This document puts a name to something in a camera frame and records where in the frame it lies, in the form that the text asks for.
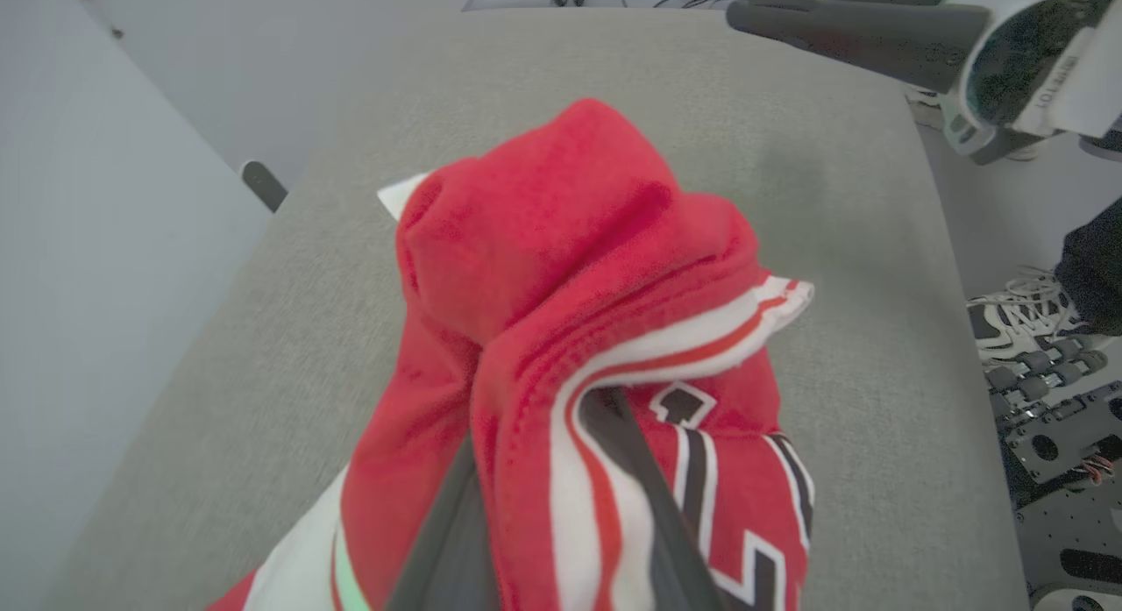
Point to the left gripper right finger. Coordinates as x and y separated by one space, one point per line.
614 418

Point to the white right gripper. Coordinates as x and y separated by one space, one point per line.
1034 59

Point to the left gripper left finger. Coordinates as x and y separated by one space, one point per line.
443 541

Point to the red white jersey garment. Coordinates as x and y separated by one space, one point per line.
543 243

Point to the white laced sneaker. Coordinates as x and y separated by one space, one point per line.
1021 317

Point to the black trouser leg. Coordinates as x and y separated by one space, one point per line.
1096 269

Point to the black partition foot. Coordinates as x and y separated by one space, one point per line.
263 186

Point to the grey partition panel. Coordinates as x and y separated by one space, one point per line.
88 243

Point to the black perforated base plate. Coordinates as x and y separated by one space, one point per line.
1069 471

